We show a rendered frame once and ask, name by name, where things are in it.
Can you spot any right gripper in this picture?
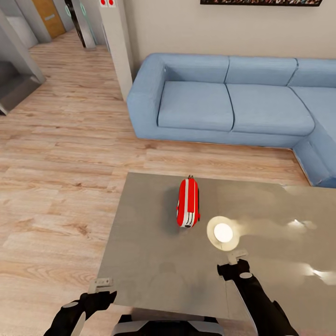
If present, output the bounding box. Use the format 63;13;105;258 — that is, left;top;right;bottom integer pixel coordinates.
217;259;249;280

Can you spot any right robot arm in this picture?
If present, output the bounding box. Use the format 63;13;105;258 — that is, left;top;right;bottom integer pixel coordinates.
217;249;299;336

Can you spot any radio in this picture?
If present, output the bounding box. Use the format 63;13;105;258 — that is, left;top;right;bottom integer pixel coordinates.
177;175;200;228

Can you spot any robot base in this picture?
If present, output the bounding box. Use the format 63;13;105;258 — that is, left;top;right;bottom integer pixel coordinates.
111;315;225;336

